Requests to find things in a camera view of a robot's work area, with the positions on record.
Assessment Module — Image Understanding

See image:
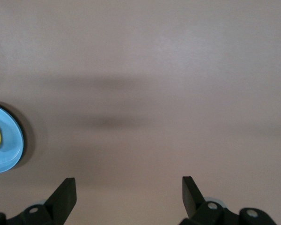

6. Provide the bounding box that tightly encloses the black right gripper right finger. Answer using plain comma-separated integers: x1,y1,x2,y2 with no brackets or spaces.
179,176,278,225

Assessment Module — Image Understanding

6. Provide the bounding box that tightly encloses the blue plate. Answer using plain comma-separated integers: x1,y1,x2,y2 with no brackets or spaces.
0,101,25,174

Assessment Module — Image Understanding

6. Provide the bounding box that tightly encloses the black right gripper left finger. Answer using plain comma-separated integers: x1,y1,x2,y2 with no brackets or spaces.
0,177,77,225

